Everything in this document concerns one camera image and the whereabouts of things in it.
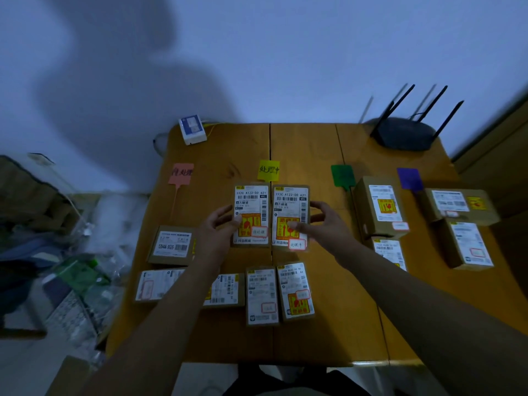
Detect person's left hand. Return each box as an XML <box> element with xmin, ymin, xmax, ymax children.
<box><xmin>194</xmin><ymin>205</ymin><xmax>244</xmax><ymax>271</ymax></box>

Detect person's right hand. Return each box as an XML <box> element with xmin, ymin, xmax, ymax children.
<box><xmin>285</xmin><ymin>201</ymin><xmax>362</xmax><ymax>268</ymax></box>

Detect wide box 12V4A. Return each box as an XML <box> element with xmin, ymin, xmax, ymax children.
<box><xmin>420</xmin><ymin>188</ymin><xmax>501</xmax><ymax>227</ymax></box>
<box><xmin>146</xmin><ymin>225</ymin><xmax>198</xmax><ymax>267</ymax></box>

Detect small paper box yellow sticker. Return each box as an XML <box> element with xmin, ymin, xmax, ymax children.
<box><xmin>230</xmin><ymin>182</ymin><xmax>272</xmax><ymax>248</ymax></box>
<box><xmin>366</xmin><ymin>236</ymin><xmax>408</xmax><ymax>272</ymax></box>
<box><xmin>276</xmin><ymin>261</ymin><xmax>316</xmax><ymax>323</ymax></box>
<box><xmin>201</xmin><ymin>272</ymin><xmax>246</xmax><ymax>309</ymax></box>
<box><xmin>270</xmin><ymin>184</ymin><xmax>311</xmax><ymax>251</ymax></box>

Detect large brown cardboard box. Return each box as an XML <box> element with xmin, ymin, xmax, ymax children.
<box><xmin>351</xmin><ymin>175</ymin><xmax>410</xmax><ymax>240</ymax></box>

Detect green label tag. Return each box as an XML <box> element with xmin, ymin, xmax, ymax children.
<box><xmin>331</xmin><ymin>164</ymin><xmax>360</xmax><ymax>227</ymax></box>

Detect small paper box white label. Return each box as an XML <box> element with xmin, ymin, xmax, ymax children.
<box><xmin>134</xmin><ymin>267</ymin><xmax>187</xmax><ymax>305</ymax></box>
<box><xmin>438</xmin><ymin>218</ymin><xmax>495</xmax><ymax>272</ymax></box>
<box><xmin>245</xmin><ymin>266</ymin><xmax>281</xmax><ymax>327</ymax></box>

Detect pink label tag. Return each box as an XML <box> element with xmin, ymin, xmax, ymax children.
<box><xmin>168</xmin><ymin>162</ymin><xmax>195</xmax><ymax>221</ymax></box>

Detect yellow label tag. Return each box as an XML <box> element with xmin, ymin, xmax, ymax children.
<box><xmin>257</xmin><ymin>159</ymin><xmax>281</xmax><ymax>183</ymax></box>

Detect purple label tag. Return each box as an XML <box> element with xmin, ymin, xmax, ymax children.
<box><xmin>397</xmin><ymin>167</ymin><xmax>425</xmax><ymax>194</ymax></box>

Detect person's right forearm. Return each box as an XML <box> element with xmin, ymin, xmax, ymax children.
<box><xmin>338</xmin><ymin>243</ymin><xmax>528</xmax><ymax>396</ymax></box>

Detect person's left forearm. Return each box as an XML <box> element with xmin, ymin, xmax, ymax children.
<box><xmin>80</xmin><ymin>259</ymin><xmax>223</xmax><ymax>396</ymax></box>

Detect person's black shorts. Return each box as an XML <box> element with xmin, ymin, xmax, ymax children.
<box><xmin>222</xmin><ymin>365</ymin><xmax>372</xmax><ymax>396</ymax></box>

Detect brown cardboard carton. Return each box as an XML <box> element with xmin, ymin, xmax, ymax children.
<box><xmin>0</xmin><ymin>154</ymin><xmax>81</xmax><ymax>235</ymax></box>

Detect wooden table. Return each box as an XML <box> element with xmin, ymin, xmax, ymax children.
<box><xmin>105</xmin><ymin>122</ymin><xmax>528</xmax><ymax>367</ymax></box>

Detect clear plastic bag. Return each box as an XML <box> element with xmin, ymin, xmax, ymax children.
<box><xmin>82</xmin><ymin>192</ymin><xmax>150</xmax><ymax>265</ymax></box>

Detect small white blue device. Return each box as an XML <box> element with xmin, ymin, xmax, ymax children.
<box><xmin>178</xmin><ymin>114</ymin><xmax>208</xmax><ymax>146</ymax></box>

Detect black router with antennas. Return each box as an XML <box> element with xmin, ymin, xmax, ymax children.
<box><xmin>369</xmin><ymin>84</ymin><xmax>465</xmax><ymax>152</ymax></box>

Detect green packet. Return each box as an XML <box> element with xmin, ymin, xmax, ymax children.
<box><xmin>52</xmin><ymin>256</ymin><xmax>111</xmax><ymax>294</ymax></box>

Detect blue cloth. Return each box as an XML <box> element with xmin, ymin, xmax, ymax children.
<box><xmin>0</xmin><ymin>236</ymin><xmax>63</xmax><ymax>265</ymax></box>

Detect wooden wardrobe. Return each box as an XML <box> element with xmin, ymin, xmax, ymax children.
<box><xmin>452</xmin><ymin>90</ymin><xmax>528</xmax><ymax>293</ymax></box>

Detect dark wooden bar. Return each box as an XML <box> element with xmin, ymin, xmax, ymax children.
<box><xmin>0</xmin><ymin>325</ymin><xmax>47</xmax><ymax>341</ymax></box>

